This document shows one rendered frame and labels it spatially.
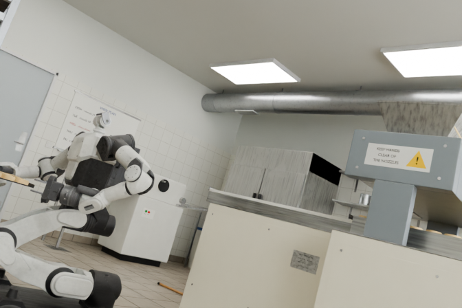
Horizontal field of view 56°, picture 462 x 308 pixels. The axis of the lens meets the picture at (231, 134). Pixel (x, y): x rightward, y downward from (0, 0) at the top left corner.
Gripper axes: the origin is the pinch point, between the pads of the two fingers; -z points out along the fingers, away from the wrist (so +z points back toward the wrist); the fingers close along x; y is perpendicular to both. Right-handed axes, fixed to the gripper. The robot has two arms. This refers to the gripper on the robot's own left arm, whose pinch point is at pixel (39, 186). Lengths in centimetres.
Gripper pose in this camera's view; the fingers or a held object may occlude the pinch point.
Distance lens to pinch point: 215.6
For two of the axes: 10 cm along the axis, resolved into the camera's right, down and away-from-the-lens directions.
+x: 2.8, -9.4, 2.1
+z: 9.5, 3.0, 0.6
